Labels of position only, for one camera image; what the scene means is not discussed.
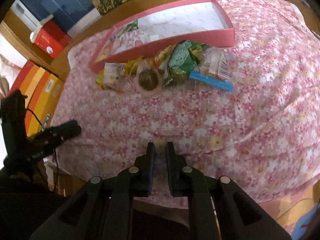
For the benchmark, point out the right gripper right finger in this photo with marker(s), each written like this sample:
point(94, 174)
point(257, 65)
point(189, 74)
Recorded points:
point(183, 180)

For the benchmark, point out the pink shallow box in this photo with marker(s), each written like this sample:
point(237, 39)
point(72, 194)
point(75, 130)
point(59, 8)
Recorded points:
point(202, 21)

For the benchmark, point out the round brown jelly cup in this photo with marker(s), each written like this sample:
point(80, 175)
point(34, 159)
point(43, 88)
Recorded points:
point(148, 80)

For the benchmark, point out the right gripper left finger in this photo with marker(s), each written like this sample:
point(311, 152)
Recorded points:
point(137, 180)

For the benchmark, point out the yellow small snack packet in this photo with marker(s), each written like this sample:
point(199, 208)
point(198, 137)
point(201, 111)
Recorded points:
point(99, 80)

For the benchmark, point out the orange yellow carton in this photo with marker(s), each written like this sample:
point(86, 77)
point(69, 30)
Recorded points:
point(43, 90)

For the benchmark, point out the pink floral cloth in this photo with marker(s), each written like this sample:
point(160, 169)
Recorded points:
point(264, 135)

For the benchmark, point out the red gift box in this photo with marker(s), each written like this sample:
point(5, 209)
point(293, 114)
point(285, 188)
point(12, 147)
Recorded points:
point(50, 38)

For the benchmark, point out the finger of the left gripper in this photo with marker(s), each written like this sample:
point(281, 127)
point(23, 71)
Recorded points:
point(67, 130)

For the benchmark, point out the beige small snack packet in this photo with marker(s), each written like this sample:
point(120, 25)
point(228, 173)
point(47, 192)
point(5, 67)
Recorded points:
point(113, 75)

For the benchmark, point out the pink white snack packet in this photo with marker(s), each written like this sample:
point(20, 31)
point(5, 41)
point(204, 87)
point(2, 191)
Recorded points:
point(132, 39)

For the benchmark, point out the clear packet blue strip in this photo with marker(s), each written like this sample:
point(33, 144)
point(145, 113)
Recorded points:
point(214, 69)

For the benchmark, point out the orange yellow snack bag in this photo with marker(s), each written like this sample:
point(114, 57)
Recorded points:
point(110, 44)

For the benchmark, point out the green snack bag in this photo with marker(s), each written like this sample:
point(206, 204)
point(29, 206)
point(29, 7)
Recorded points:
point(184, 58)

